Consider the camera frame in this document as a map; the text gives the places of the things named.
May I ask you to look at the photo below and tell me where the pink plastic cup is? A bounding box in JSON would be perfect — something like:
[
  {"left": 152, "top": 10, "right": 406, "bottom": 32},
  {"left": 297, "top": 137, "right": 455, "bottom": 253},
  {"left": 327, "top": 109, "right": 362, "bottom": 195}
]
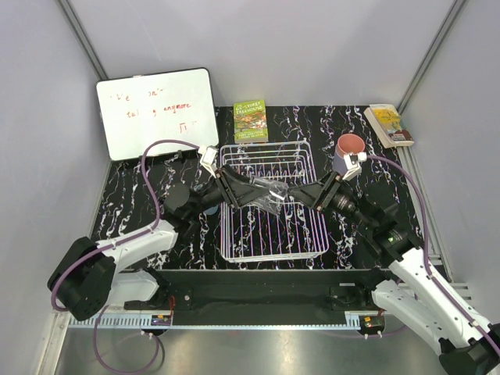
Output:
[{"left": 335, "top": 134, "right": 365, "bottom": 158}]

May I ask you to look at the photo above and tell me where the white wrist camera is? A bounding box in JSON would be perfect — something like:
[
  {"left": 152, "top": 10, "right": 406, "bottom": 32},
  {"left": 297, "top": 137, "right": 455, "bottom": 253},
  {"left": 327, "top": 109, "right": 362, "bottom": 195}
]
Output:
[
  {"left": 198, "top": 145, "right": 218, "bottom": 177},
  {"left": 342, "top": 152, "right": 367, "bottom": 181}
]

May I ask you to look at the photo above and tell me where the black marble pattern mat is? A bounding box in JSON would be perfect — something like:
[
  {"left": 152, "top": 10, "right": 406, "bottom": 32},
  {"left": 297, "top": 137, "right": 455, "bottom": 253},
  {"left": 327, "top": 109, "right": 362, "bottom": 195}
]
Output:
[{"left": 91, "top": 105, "right": 422, "bottom": 270}]

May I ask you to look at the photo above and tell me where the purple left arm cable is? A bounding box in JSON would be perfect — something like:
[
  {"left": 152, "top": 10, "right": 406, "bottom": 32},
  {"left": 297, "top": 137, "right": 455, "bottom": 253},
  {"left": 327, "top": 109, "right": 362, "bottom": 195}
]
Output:
[{"left": 50, "top": 139, "right": 202, "bottom": 312}]

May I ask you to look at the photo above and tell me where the white whiteboard with black frame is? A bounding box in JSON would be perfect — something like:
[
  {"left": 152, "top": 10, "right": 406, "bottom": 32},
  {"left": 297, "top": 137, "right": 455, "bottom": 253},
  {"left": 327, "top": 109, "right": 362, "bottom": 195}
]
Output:
[{"left": 96, "top": 68, "right": 220, "bottom": 161}]

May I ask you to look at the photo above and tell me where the light blue plastic cup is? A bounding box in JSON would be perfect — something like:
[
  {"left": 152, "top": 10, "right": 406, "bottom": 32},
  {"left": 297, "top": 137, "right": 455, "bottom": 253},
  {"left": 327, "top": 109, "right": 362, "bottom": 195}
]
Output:
[{"left": 204, "top": 206, "right": 219, "bottom": 216}]

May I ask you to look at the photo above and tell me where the yellow paperback book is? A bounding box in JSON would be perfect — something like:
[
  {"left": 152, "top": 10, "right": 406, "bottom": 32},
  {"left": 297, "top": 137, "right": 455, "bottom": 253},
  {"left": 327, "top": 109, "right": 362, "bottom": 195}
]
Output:
[{"left": 364, "top": 104, "right": 414, "bottom": 148}]

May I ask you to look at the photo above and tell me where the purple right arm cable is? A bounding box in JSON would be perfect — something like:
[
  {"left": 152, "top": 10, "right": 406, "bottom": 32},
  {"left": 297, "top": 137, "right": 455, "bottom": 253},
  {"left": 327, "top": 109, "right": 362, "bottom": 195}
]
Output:
[{"left": 365, "top": 155, "right": 500, "bottom": 352}]

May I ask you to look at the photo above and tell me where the green treehouse book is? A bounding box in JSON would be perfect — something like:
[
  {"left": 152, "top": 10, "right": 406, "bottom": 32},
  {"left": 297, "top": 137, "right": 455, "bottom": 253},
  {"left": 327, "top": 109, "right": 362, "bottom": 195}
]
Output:
[{"left": 233, "top": 100, "right": 269, "bottom": 144}]

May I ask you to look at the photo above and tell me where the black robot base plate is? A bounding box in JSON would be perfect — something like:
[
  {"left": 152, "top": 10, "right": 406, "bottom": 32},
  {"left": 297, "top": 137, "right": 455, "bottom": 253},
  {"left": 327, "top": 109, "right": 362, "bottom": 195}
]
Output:
[{"left": 125, "top": 270, "right": 388, "bottom": 327}]

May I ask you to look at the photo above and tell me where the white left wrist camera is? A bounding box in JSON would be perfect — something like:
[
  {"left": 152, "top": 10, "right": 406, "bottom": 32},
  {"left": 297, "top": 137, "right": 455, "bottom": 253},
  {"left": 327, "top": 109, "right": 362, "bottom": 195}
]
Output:
[{"left": 198, "top": 145, "right": 218, "bottom": 177}]

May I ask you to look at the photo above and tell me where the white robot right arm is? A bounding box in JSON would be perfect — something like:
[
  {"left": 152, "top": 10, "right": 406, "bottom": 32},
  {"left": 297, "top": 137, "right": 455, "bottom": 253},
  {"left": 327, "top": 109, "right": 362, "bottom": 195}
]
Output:
[{"left": 288, "top": 172, "right": 499, "bottom": 374}]

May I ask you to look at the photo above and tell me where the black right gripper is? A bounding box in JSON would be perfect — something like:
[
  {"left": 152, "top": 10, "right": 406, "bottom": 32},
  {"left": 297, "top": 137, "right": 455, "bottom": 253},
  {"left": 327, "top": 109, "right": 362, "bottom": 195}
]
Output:
[{"left": 286, "top": 170, "right": 375, "bottom": 232}]

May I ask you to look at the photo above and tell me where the white slotted cable duct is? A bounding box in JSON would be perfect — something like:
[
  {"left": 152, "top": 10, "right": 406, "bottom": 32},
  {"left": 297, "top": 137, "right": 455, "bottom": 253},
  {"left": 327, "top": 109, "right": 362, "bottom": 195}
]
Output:
[{"left": 68, "top": 313, "right": 173, "bottom": 330}]

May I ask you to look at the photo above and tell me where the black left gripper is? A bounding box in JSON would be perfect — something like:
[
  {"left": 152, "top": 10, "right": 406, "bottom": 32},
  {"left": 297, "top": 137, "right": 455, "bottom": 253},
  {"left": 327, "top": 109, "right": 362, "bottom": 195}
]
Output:
[{"left": 187, "top": 164, "right": 269, "bottom": 218}]

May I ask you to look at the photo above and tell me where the purple floor cable left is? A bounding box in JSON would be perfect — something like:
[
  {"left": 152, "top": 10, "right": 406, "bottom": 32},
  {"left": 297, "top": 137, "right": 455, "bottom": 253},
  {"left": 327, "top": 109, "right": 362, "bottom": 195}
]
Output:
[{"left": 93, "top": 304, "right": 165, "bottom": 373}]

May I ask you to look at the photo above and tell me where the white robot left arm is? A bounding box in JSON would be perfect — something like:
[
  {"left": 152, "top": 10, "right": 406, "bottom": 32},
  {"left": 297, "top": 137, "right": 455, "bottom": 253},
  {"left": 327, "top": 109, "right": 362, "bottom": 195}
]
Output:
[{"left": 47, "top": 166, "right": 271, "bottom": 321}]

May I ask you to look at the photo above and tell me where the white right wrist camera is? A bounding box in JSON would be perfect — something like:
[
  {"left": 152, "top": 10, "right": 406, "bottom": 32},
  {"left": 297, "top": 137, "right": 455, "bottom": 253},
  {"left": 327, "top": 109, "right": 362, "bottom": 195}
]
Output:
[{"left": 342, "top": 152, "right": 367, "bottom": 181}]

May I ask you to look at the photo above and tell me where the white wire dish rack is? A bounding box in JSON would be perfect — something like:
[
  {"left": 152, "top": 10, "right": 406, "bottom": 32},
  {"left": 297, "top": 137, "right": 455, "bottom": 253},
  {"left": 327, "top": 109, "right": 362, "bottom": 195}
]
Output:
[{"left": 220, "top": 141, "right": 330, "bottom": 263}]

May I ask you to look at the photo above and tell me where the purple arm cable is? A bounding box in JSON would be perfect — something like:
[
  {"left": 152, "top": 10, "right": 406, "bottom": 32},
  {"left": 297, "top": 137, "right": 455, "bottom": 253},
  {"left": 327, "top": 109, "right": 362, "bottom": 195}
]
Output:
[
  {"left": 50, "top": 139, "right": 202, "bottom": 312},
  {"left": 365, "top": 155, "right": 500, "bottom": 352}
]

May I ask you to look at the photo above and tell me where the lavender plastic cup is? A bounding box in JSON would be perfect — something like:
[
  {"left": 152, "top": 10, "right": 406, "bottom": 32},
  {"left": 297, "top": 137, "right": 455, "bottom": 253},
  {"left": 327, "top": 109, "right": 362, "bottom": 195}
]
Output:
[{"left": 332, "top": 153, "right": 348, "bottom": 176}]

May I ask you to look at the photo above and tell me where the clear glass cup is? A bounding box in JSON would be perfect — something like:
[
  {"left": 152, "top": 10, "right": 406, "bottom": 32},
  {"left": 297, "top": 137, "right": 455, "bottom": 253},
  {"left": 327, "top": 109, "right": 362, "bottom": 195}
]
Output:
[{"left": 250, "top": 177, "right": 288, "bottom": 216}]

